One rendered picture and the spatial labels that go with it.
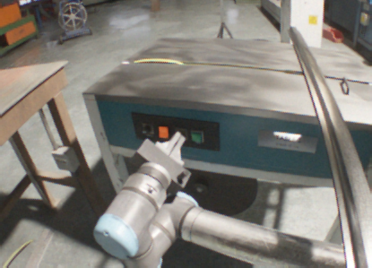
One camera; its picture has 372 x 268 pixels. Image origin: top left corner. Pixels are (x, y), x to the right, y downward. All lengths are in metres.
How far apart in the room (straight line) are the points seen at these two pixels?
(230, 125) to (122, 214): 0.34
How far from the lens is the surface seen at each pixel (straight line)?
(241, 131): 0.67
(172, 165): 0.62
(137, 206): 0.51
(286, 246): 0.54
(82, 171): 1.14
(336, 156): 0.51
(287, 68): 0.87
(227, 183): 1.05
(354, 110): 0.70
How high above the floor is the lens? 1.05
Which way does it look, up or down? 34 degrees down
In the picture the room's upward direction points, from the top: 7 degrees counter-clockwise
